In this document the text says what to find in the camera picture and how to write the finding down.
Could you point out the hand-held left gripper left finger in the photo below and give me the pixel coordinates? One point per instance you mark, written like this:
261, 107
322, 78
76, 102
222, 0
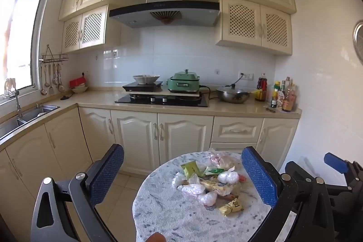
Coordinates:
106, 174

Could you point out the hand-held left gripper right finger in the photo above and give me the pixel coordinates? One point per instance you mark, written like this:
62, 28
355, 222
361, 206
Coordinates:
259, 176

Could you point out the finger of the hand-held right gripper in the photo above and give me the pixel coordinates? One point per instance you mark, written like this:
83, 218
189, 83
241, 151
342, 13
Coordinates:
336, 162
296, 171

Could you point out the round white plastic bag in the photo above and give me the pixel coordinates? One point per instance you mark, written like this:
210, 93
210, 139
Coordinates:
228, 177

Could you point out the brown red wrapper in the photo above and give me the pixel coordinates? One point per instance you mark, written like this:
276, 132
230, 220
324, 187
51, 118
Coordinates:
229, 196

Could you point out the yellow printed packet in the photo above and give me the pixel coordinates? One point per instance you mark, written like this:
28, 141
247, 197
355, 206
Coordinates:
231, 206

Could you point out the long beige yellow wrapper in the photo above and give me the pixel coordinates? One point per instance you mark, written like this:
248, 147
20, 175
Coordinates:
218, 188

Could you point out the green and white wrapper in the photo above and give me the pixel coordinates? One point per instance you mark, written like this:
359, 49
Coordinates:
214, 171

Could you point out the small white plastic bag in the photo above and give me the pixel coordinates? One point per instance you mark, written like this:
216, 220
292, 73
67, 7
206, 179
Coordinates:
207, 198

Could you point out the olive yellow packet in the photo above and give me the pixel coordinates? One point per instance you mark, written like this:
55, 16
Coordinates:
191, 168

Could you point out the white plastic wrapper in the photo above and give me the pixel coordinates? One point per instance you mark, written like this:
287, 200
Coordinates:
191, 189

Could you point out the clear plastic bag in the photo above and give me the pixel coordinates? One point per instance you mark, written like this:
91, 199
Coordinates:
180, 179

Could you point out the clear bag with pink contents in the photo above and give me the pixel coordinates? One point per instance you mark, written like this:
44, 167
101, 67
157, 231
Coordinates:
224, 159

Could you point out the cluster of condiment bottles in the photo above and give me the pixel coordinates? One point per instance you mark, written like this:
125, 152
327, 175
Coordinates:
287, 100

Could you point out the round table with speckled cloth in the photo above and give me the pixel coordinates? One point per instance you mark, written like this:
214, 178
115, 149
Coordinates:
170, 216

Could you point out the black glass gas hob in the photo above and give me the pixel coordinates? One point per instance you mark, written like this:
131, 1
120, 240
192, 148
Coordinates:
136, 101

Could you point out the brown rounded object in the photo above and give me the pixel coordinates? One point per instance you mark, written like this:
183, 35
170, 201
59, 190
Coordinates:
155, 237

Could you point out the cream base cabinets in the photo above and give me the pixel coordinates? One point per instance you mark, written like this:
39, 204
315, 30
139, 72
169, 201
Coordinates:
184, 140

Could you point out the steel wok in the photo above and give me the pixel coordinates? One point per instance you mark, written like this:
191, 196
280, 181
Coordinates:
232, 96

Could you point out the white bowl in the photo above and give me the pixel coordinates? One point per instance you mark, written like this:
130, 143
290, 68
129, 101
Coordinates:
80, 89

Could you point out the steel sink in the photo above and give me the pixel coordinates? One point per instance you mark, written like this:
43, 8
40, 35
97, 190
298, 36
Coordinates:
42, 110

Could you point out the black induction cooker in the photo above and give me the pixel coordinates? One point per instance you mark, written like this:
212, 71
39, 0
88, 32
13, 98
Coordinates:
141, 86

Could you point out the red box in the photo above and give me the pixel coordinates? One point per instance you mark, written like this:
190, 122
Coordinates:
76, 83

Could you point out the metal skimmer spoon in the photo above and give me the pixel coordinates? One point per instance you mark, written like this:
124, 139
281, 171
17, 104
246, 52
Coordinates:
61, 87

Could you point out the metal spatula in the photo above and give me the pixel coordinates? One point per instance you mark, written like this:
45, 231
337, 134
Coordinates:
51, 90

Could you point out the shallow metal pan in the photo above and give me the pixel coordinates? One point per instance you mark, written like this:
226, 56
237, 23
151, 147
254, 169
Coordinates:
146, 79

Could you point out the metal ladle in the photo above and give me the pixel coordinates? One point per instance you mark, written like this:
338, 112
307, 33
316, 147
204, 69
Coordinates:
43, 91

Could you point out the metal faucet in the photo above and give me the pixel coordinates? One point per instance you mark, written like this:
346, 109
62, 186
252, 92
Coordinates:
18, 106

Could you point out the green electric pot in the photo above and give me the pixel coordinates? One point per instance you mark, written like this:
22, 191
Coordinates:
184, 80

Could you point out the wide cream lattice door cabinet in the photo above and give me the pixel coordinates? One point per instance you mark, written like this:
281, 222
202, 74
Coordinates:
261, 29

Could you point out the small cream lattice door cabinet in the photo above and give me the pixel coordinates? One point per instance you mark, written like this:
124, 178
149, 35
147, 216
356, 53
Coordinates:
93, 26

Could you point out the kitchen window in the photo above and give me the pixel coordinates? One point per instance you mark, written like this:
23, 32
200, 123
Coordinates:
35, 32

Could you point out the grey range hood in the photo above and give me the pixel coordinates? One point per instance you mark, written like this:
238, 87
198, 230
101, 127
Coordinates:
170, 8

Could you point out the white wall socket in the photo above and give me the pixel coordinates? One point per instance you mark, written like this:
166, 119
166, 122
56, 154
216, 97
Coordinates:
246, 76

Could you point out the round wall clock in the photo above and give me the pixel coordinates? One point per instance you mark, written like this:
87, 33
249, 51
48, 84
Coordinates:
359, 43

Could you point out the metal utensil rail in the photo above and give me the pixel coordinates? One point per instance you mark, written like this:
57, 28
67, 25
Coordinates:
54, 56

